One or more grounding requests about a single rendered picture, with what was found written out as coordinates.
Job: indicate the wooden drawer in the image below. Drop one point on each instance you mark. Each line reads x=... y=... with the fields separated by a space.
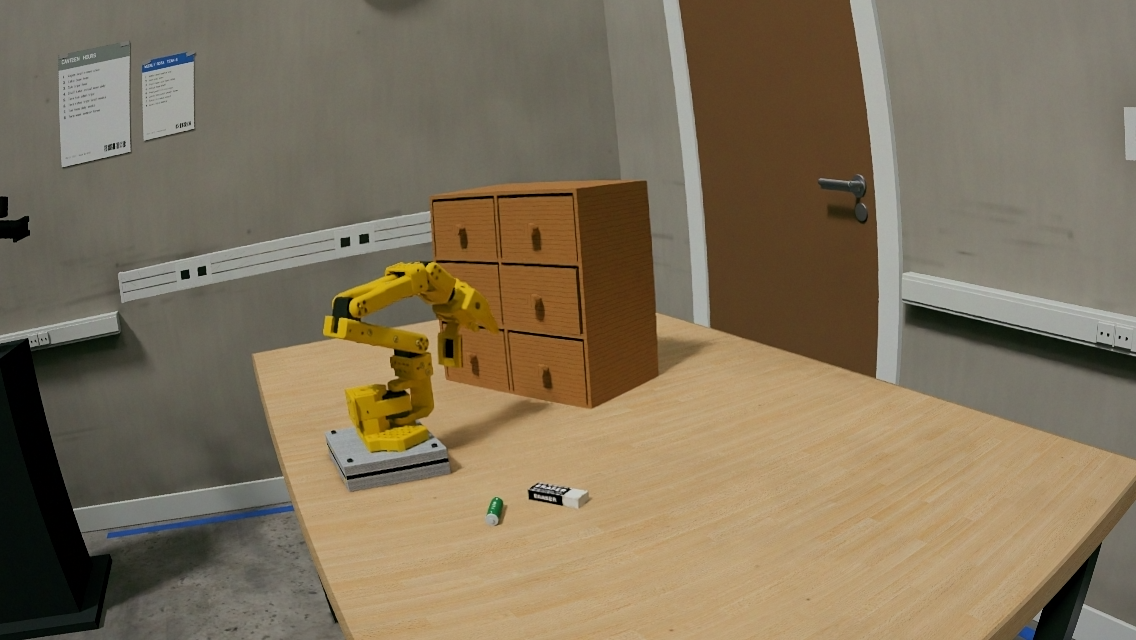
x=554 y=301
x=489 y=352
x=474 y=218
x=481 y=276
x=560 y=359
x=551 y=215

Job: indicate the brown wooden chest of drawers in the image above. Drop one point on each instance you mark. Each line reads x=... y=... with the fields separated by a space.
x=616 y=275

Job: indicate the green aa battery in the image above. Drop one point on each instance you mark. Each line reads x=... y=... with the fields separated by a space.
x=494 y=511

